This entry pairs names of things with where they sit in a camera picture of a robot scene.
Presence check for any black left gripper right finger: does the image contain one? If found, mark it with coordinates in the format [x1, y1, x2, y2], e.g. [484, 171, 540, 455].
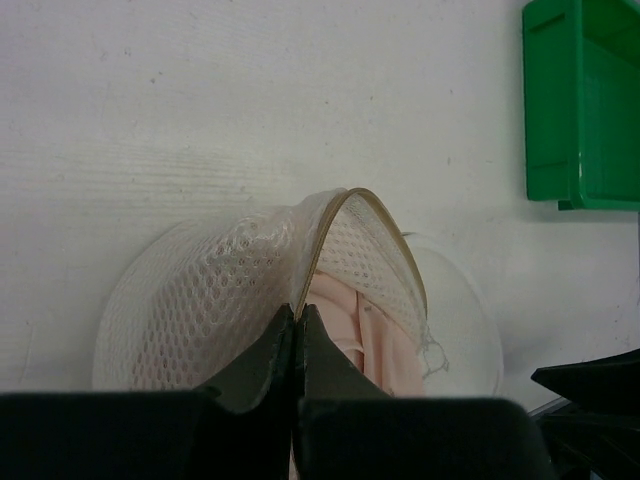
[293, 305, 555, 479]

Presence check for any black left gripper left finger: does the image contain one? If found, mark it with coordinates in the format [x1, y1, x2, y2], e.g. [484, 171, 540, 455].
[1, 305, 294, 479]

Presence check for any pink bra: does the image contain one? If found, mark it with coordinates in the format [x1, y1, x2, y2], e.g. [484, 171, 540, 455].
[306, 271, 424, 397]

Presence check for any white mesh laundry bag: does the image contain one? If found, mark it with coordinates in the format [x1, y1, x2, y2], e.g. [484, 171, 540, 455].
[92, 189, 503, 396]

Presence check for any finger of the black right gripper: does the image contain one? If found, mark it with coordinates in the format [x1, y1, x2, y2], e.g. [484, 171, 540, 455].
[531, 349, 639, 415]

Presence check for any green plastic tray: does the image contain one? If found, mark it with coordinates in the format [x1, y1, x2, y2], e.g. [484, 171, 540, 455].
[522, 0, 639, 212]

